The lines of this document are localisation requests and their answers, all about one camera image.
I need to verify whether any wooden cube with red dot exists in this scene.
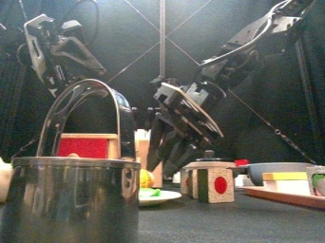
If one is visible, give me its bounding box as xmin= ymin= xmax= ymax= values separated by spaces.
xmin=180 ymin=169 xmax=200 ymax=199
xmin=196 ymin=166 xmax=237 ymax=204

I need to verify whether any yellow toy corn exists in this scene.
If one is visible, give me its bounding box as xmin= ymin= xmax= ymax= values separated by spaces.
xmin=138 ymin=168 xmax=157 ymax=190

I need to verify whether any white plate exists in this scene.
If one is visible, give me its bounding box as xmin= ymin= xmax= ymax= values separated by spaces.
xmin=138 ymin=189 xmax=185 ymax=207

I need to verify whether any green toy vegetable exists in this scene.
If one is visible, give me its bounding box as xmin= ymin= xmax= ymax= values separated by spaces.
xmin=138 ymin=187 xmax=163 ymax=198

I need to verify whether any wooden box with red front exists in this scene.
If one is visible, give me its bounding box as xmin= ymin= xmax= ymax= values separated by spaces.
xmin=56 ymin=132 xmax=122 ymax=159

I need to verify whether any diagonal brace rod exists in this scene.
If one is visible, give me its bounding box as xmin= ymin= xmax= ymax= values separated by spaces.
xmin=228 ymin=89 xmax=317 ymax=166

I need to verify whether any grey bowl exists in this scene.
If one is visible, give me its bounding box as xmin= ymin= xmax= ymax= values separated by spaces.
xmin=246 ymin=161 xmax=317 ymax=187

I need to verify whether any yellow block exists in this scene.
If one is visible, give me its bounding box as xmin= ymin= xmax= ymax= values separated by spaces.
xmin=262 ymin=171 xmax=311 ymax=182

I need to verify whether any white block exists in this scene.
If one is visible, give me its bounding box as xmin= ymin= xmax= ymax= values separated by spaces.
xmin=262 ymin=179 xmax=313 ymax=196

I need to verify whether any wooden tray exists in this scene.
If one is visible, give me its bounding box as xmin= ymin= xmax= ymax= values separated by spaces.
xmin=241 ymin=185 xmax=325 ymax=211

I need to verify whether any wooden cube with green dot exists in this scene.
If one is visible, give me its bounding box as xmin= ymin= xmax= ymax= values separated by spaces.
xmin=307 ymin=165 xmax=325 ymax=197

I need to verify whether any white rounded toy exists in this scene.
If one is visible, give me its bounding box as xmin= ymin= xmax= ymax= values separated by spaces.
xmin=0 ymin=157 xmax=14 ymax=204

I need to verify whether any thin diagonal wire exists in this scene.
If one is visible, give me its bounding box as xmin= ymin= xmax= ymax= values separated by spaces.
xmin=123 ymin=0 xmax=201 ymax=66
xmin=105 ymin=0 xmax=213 ymax=84

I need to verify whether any vertical metal frame rod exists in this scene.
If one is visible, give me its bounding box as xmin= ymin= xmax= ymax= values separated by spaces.
xmin=158 ymin=0 xmax=167 ymax=81

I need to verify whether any stainless steel pot with handle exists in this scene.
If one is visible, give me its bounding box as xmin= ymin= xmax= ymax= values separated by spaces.
xmin=0 ymin=78 xmax=142 ymax=243

